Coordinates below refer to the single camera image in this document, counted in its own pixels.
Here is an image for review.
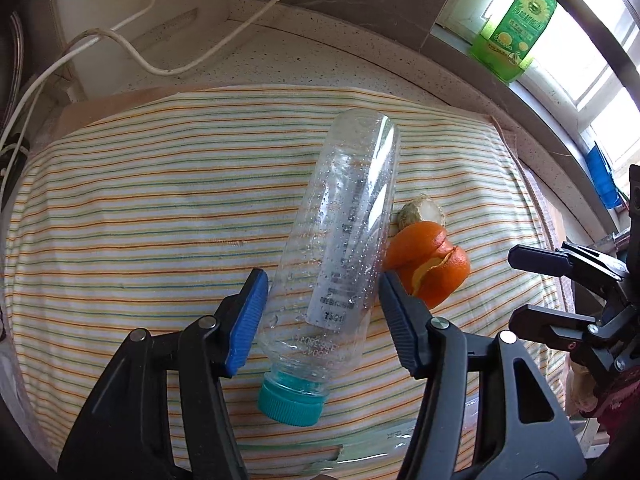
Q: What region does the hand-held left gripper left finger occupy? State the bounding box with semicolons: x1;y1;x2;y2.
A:
57;268;271;480

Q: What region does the ginger piece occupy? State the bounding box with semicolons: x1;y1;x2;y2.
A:
397;200;446;236

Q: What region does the tan under cloth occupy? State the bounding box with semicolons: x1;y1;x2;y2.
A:
47;85;568;271

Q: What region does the striped cloth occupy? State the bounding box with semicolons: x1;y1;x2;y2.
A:
0;87;571;480

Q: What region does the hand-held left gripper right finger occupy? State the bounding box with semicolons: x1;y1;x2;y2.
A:
378;270;587;480

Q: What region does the white power strip cable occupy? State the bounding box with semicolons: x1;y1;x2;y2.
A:
0;0;306;161

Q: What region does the orange peel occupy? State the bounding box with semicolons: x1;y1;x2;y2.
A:
384;222;472;311

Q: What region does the person's right hand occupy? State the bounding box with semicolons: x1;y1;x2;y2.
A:
569;360;601;413

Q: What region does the blue plastic holder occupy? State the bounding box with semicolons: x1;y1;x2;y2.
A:
584;142;626;210

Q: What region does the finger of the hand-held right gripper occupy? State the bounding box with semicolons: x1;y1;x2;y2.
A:
510;305;606;356
507;242;631;281

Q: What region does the clear bottle with teal cap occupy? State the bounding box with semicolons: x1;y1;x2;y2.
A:
257;108;402;427

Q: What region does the white window frame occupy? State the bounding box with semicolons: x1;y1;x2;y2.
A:
435;0;640;161

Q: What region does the green dish soap bottle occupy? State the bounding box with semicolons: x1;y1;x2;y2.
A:
467;0;558;85

